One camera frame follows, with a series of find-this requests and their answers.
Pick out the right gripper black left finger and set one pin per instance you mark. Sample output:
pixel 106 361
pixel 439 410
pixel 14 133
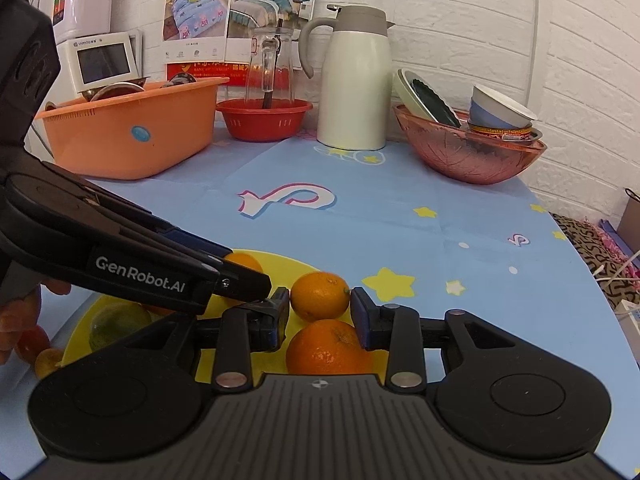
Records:
pixel 149 390

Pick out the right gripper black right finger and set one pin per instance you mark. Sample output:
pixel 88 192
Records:
pixel 494 391

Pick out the yellow-orange citrus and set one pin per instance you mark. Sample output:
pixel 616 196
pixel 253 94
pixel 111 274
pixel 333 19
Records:
pixel 48 361

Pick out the large orange front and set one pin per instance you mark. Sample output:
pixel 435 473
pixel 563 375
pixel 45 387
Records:
pixel 327 347

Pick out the large orange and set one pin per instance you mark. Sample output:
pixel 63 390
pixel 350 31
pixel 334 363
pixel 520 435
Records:
pixel 319 296
pixel 327 347

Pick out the person's left hand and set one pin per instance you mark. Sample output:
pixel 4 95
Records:
pixel 22 314

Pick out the green fruit on plate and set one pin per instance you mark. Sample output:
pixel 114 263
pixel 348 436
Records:
pixel 116 322

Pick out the red apple left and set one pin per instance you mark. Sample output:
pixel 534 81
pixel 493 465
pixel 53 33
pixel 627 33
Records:
pixel 31 343

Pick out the orange plastic basket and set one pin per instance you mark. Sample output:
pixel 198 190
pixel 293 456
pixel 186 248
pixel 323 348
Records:
pixel 134 136

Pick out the white power strip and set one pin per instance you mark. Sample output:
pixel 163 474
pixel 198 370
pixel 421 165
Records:
pixel 628 315

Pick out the steel bowl in basket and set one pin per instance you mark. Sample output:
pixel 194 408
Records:
pixel 119 88

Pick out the leopard pattern cloth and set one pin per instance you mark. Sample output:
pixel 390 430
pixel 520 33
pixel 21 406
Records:
pixel 617 279

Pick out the white appliance with screen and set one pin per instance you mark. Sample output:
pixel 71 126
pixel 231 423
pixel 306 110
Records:
pixel 92 62

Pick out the small orange on plate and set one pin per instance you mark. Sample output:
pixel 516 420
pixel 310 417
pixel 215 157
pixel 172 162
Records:
pixel 241 262

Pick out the yellow plate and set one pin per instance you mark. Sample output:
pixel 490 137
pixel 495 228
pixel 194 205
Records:
pixel 283 271

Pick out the light blue patterned tablecloth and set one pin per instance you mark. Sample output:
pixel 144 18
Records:
pixel 407 235

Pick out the cardboard box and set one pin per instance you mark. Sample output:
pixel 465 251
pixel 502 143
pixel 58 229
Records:
pixel 629 227

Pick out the red plastic basket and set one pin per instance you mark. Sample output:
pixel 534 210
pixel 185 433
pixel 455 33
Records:
pixel 248 121

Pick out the pink glass bowl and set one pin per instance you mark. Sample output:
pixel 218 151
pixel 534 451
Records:
pixel 464 155

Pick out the clear glass pitcher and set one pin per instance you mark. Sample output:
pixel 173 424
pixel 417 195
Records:
pixel 269 78

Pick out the bedding advertisement poster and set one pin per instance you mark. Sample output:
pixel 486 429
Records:
pixel 214 37

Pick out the blue white ceramic bowl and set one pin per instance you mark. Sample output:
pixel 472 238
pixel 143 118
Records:
pixel 493 109

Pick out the white green plate in bowl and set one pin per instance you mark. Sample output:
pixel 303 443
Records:
pixel 421 100

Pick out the white thermos jug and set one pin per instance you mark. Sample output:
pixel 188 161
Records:
pixel 356 79

